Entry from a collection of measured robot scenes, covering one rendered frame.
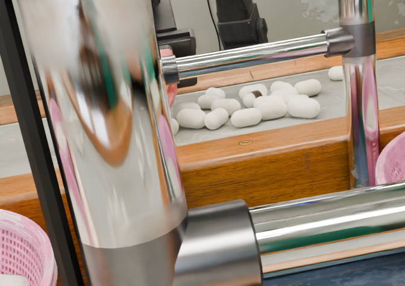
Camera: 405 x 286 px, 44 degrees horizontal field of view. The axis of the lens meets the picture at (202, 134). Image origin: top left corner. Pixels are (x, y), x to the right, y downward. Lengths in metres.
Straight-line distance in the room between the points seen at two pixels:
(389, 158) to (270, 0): 2.32
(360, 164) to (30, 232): 0.23
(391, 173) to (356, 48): 0.09
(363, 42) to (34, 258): 0.25
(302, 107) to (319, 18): 2.19
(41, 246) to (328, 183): 0.22
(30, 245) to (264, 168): 0.17
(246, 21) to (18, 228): 0.70
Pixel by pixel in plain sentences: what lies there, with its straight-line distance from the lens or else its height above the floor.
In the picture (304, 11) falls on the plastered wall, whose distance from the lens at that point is 2.68.
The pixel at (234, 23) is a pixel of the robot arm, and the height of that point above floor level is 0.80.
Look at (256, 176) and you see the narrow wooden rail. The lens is 0.39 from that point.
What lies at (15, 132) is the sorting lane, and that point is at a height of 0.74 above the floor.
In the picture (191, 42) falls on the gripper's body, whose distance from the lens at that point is 0.55.
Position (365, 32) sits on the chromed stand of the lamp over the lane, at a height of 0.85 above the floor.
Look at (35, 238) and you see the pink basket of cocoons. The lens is 0.31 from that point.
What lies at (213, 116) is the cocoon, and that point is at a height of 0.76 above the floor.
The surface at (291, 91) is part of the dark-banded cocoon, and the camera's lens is 0.58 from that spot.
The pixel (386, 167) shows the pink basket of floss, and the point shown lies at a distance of 0.34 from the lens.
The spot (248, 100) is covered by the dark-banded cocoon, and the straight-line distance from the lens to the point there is 0.59.
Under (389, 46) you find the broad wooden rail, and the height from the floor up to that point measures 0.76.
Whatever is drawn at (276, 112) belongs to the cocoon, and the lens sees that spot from 0.54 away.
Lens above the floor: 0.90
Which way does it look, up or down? 17 degrees down
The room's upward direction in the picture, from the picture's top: 9 degrees counter-clockwise
